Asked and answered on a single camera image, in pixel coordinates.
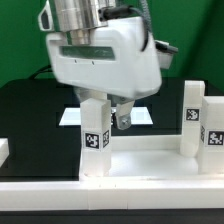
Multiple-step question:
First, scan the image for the white desk top tray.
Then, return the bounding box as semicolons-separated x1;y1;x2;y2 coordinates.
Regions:
79;134;224;183

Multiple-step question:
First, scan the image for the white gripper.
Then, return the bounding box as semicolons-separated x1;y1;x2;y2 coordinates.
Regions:
46;17;162;130

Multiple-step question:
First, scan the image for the white left obstacle block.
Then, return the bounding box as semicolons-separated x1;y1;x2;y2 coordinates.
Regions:
0;138;9;167

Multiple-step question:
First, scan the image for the black cable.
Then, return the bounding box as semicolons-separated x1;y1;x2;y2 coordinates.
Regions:
28;64;54;80

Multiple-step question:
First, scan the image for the white front obstacle rail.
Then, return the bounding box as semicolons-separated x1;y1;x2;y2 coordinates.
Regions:
0;180;224;211

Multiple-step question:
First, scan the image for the fiducial marker sheet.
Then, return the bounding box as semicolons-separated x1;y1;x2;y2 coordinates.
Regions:
59;107;153;126

